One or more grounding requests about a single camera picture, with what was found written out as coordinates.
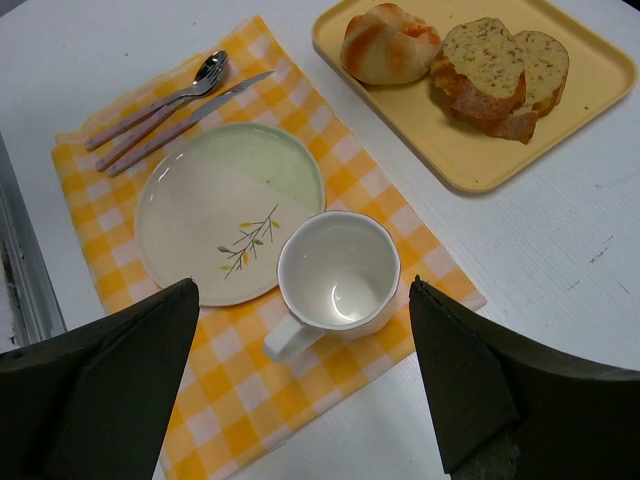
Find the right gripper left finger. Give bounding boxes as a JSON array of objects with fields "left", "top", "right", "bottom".
[{"left": 1, "top": 278, "right": 199, "bottom": 479}]

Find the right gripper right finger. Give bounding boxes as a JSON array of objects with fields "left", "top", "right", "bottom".
[{"left": 409, "top": 279, "right": 639, "bottom": 479}]

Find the sliced herb bread loaf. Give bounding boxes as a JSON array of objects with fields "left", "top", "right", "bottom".
[{"left": 430, "top": 17, "right": 570, "bottom": 144}]

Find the yellow checkered placemat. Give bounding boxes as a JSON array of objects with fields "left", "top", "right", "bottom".
[{"left": 52, "top": 17, "right": 485, "bottom": 479}]

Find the white ceramic mug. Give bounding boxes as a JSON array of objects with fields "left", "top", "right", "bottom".
[{"left": 263, "top": 211, "right": 401, "bottom": 362}]

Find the cream plate with sprig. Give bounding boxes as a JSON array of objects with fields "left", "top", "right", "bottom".
[{"left": 135, "top": 122, "right": 326, "bottom": 307}]

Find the yellow plastic tray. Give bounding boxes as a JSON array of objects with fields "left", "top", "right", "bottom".
[{"left": 312, "top": 1, "right": 638, "bottom": 193}]

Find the orange striped round bun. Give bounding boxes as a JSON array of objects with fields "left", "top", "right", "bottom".
[{"left": 340, "top": 3, "right": 442, "bottom": 86}]

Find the aluminium table edge rail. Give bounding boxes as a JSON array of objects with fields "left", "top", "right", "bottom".
[{"left": 1, "top": 146, "right": 66, "bottom": 347}]

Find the pink handled knife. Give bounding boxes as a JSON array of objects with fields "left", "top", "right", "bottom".
[{"left": 104, "top": 71, "right": 274, "bottom": 177}]

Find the pink handled fork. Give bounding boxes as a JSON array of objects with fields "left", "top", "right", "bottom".
[{"left": 95, "top": 58, "right": 231, "bottom": 173}]

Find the pink handled spoon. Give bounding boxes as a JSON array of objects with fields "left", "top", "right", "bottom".
[{"left": 85, "top": 50, "right": 229, "bottom": 151}]

